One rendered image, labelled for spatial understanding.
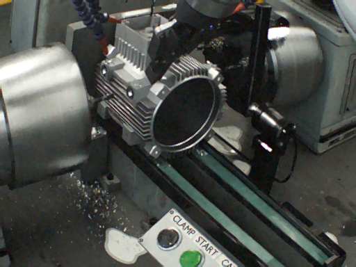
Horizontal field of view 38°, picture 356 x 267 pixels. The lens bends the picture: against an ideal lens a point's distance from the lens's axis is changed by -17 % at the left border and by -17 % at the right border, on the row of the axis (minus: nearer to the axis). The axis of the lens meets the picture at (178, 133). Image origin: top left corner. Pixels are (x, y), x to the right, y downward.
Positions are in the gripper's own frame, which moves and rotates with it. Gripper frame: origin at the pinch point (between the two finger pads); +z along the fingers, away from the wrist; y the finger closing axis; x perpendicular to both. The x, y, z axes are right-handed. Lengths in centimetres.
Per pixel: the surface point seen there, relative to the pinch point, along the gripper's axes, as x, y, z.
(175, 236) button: 30.5, 19.4, -13.2
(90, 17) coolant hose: -10.7, 11.8, -5.6
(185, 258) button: 34.1, 20.5, -14.5
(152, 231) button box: 28.3, 20.4, -10.0
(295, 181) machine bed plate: 25.0, -35.4, 22.1
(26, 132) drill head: 4.6, 28.4, 0.9
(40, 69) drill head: -4.8, 22.8, -1.7
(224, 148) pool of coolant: 8.3, -28.1, 31.7
